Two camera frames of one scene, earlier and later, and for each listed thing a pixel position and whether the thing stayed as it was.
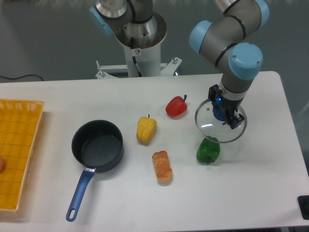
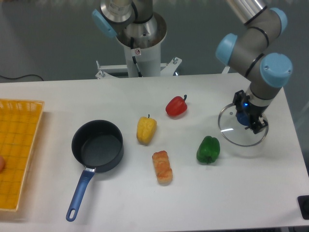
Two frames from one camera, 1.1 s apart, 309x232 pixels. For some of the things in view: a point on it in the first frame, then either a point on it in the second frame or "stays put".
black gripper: x=229 y=107 to x=255 y=111
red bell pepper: x=176 y=106 stays put
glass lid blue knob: x=208 y=120 to x=235 y=133
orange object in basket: x=2 y=164 stays put
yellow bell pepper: x=146 y=129 stays put
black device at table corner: x=303 y=201 stays put
